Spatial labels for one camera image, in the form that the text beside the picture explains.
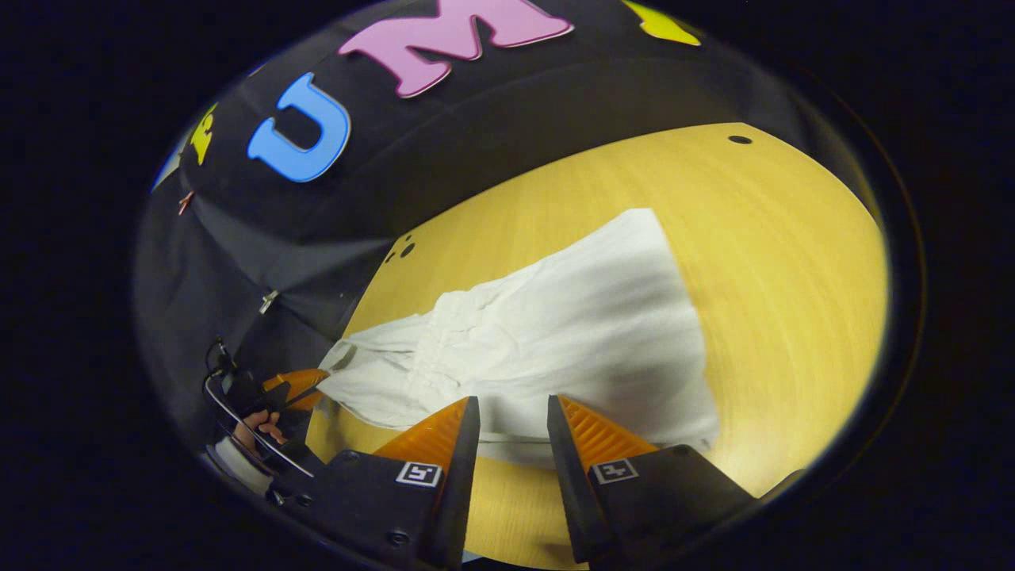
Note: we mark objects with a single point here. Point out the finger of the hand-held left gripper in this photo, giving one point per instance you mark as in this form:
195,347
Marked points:
297,385

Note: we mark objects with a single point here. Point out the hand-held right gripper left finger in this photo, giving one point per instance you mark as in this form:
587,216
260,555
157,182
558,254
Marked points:
456,492

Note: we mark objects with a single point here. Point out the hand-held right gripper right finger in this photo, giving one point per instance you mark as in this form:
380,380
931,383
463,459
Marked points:
571,484

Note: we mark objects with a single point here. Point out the white jeans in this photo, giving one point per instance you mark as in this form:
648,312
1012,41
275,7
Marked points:
587,333

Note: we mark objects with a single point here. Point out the silver clip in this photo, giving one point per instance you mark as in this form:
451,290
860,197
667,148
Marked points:
268,301

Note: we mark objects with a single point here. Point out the copper clip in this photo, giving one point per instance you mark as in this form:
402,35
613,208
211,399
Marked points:
185,203

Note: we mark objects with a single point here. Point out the black backdrop cloth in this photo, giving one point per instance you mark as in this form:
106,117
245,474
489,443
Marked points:
515,107

